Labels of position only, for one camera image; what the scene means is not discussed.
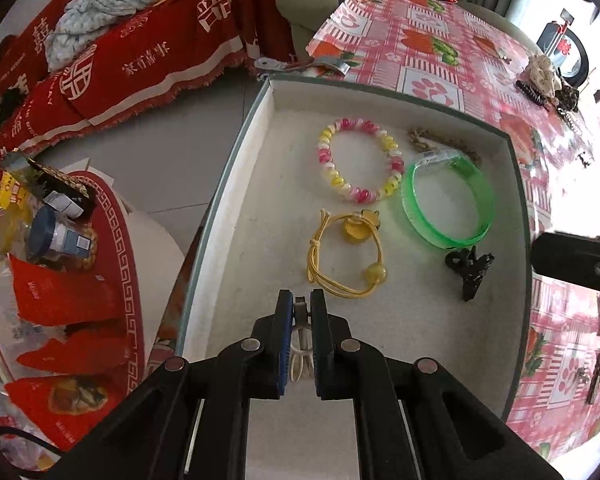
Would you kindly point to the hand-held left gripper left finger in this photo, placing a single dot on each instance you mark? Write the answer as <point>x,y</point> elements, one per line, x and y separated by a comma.
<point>283,340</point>

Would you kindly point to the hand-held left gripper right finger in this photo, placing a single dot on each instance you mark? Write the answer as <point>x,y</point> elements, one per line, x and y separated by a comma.
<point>320,345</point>

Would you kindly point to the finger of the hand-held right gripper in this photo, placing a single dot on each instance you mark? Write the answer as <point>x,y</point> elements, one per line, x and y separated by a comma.
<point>575,260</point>

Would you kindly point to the white bow hair clip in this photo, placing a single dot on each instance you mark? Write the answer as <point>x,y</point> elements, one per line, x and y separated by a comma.
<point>300,360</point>

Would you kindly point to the small black claw clip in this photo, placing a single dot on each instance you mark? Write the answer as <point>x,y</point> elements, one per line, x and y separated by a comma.
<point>467,265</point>

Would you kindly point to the white shallow box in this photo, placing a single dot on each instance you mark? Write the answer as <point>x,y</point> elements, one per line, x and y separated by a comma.
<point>280,210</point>

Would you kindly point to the green translucent bangle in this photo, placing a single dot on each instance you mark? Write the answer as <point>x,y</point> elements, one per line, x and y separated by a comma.
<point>411,207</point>

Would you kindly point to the small silver hair pin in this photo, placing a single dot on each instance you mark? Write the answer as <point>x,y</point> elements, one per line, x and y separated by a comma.
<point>585,158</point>

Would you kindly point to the small silver clip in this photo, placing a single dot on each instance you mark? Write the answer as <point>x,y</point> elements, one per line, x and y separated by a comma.
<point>580,373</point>

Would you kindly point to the leopard print scrunchie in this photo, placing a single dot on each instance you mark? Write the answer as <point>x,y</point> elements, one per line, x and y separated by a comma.
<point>567,99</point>

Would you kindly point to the white round board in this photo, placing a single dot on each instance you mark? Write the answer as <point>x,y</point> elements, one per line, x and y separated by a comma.
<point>152,240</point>

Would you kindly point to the white scrunchie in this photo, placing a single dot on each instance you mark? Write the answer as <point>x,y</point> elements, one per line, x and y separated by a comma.
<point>542,74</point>

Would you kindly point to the red snack packet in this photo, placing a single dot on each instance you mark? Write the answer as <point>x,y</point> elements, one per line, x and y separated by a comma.
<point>65,290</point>
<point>60,405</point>
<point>80,355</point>

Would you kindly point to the white washing machine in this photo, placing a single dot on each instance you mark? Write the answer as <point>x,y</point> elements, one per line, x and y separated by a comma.
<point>570,52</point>

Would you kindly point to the blue lidded jar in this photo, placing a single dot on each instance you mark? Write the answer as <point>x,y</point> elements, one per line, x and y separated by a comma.
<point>55,240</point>

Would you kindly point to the strawberry print pink tablecloth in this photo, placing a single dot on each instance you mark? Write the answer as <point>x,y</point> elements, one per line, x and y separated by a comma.
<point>420,60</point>

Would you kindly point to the metal table clamp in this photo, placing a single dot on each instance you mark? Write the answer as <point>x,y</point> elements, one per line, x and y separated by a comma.
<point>305,65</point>

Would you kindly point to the black gold box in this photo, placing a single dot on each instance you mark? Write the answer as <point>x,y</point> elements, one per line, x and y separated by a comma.
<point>55,185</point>

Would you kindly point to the yellow packet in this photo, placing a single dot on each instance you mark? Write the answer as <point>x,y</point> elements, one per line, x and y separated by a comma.
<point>10,195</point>

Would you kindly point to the red printed blanket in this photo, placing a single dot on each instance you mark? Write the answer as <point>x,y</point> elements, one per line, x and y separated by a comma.
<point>130,60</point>

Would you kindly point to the grey crumpled cloth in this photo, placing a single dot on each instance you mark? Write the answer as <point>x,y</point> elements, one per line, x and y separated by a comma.
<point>100,5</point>

